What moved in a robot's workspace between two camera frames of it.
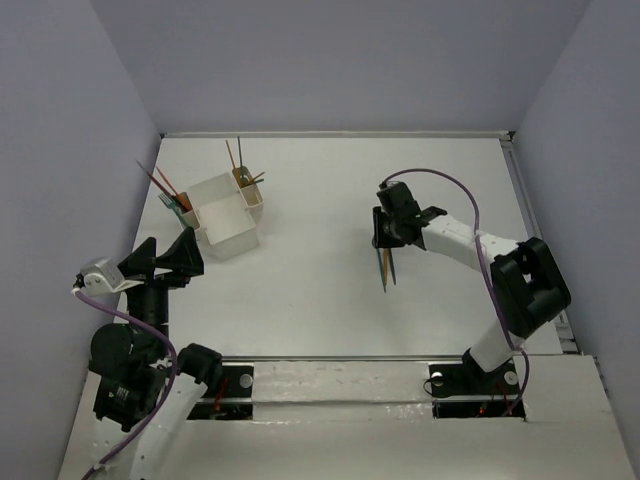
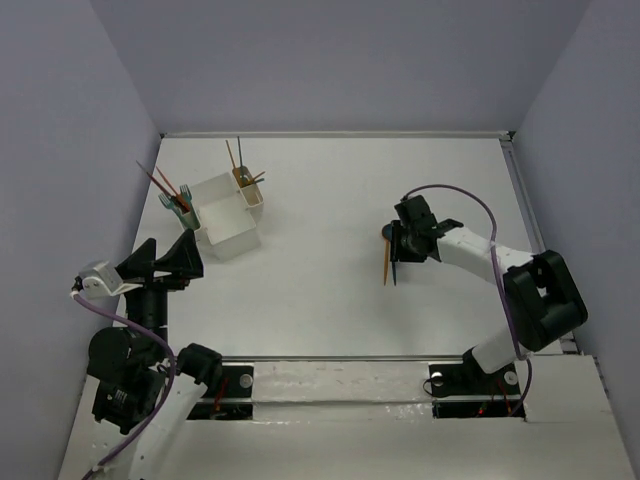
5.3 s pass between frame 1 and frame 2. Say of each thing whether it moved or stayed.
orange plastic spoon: stayed
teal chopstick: stayed
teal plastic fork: stayed
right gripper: moved
